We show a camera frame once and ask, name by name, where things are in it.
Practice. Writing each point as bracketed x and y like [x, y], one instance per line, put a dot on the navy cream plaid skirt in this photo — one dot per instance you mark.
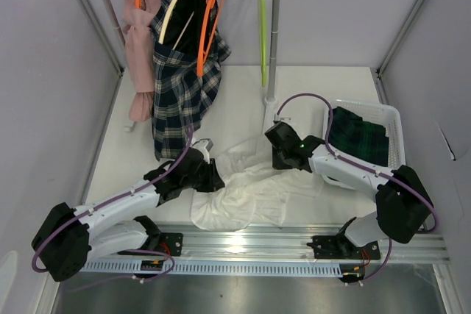
[181, 98]

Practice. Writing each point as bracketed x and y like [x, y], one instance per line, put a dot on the white plastic basket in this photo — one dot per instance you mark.
[376, 113]

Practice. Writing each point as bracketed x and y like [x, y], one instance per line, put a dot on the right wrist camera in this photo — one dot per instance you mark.
[278, 119]

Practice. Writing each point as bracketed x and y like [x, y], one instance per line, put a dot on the orange plastic hanger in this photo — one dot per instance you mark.
[208, 31]

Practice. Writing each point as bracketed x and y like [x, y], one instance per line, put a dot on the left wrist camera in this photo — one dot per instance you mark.
[204, 146]

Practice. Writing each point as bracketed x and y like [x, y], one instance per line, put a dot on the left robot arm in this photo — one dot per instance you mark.
[69, 237]

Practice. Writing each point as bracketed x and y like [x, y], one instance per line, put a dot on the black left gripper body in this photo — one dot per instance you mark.
[204, 180]

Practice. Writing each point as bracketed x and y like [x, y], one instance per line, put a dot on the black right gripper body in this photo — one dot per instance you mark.
[279, 162]

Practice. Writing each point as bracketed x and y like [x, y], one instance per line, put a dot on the green plastic hanger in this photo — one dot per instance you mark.
[262, 27]

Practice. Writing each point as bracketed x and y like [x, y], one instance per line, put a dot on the aluminium mounting rail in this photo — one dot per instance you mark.
[288, 244]

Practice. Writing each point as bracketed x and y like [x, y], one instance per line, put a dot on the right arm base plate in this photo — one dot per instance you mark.
[331, 247]

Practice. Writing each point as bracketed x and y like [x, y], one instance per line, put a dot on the cream wooden hanger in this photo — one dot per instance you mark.
[175, 22]

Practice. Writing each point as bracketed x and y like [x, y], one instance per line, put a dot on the dark green plaid skirt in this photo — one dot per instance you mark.
[364, 140]

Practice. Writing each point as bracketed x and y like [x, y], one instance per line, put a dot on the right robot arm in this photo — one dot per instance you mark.
[402, 203]

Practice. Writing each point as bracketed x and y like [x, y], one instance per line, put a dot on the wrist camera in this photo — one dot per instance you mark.
[278, 119]
[204, 146]

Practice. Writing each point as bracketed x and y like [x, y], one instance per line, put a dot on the white slotted cable duct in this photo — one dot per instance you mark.
[215, 268]

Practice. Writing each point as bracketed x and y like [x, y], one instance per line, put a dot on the pink skirt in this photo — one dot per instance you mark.
[139, 44]

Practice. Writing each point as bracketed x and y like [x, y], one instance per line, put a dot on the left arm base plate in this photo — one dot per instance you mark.
[169, 243]

